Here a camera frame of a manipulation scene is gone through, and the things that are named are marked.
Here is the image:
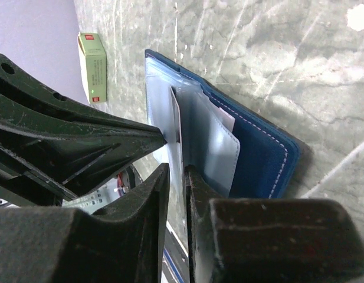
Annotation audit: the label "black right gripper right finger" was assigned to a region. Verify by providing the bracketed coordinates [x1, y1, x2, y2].
[185, 166, 364, 282]

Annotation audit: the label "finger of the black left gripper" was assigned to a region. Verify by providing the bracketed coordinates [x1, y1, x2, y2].
[0, 54, 165, 206]

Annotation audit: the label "blue leather card holder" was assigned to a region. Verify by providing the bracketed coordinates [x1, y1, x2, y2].
[145, 49, 300, 199]

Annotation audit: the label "dark card with chip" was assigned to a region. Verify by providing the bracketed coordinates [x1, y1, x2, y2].
[170, 87, 186, 230]

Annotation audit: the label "white small cardboard box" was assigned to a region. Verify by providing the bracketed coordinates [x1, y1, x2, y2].
[77, 32, 107, 104]

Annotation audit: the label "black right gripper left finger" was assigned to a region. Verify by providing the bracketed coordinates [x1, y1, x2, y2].
[0, 163, 169, 282]

